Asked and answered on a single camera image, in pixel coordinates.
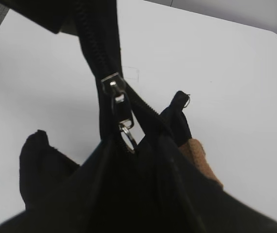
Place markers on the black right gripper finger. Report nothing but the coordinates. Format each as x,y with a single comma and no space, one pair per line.
49,14

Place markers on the silver zipper pull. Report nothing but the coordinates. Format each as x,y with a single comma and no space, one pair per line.
115,87

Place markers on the black tote bag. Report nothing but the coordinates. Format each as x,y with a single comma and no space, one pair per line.
154,190

